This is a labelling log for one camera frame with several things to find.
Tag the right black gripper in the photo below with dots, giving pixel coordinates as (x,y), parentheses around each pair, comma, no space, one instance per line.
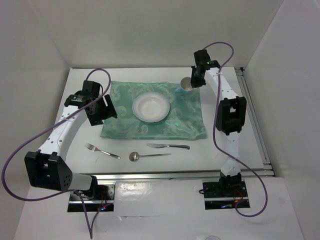
(194,82)

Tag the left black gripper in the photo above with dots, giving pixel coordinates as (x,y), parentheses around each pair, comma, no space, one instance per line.
(108,111)

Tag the light blue mug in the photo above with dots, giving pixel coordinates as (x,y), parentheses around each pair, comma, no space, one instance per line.
(185,85)

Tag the silver fork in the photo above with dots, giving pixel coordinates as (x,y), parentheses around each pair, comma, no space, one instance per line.
(94,148)

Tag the white ceramic plate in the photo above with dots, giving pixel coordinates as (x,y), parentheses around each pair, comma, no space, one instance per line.
(151,107)

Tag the green satin placemat cloth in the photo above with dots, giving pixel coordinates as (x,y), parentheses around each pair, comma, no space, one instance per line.
(183,122)

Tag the silver spoon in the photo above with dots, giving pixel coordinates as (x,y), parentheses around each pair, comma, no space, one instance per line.
(135,156)

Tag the silver table knife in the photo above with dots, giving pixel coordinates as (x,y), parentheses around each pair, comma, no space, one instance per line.
(159,145)

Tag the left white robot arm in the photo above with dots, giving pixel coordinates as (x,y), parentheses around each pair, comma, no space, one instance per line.
(47,168)

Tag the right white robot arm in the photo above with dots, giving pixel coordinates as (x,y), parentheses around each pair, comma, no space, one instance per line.
(230,119)

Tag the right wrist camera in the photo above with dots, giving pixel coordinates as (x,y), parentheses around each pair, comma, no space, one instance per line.
(201,57)

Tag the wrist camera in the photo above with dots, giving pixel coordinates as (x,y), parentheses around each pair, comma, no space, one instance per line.
(201,57)
(91,88)

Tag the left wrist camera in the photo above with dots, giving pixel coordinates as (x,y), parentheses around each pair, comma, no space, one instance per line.
(91,88)

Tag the aluminium right rail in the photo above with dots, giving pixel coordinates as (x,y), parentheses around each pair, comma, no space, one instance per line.
(267,170)

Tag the aluminium rail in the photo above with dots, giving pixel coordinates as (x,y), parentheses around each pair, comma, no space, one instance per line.
(267,170)
(130,176)

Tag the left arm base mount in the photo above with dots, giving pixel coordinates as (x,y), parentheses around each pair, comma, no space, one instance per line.
(102,199)

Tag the aluminium front rail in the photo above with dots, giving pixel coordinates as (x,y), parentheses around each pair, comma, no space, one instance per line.
(130,176)

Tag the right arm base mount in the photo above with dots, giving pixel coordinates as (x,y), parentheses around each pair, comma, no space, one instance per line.
(217,198)

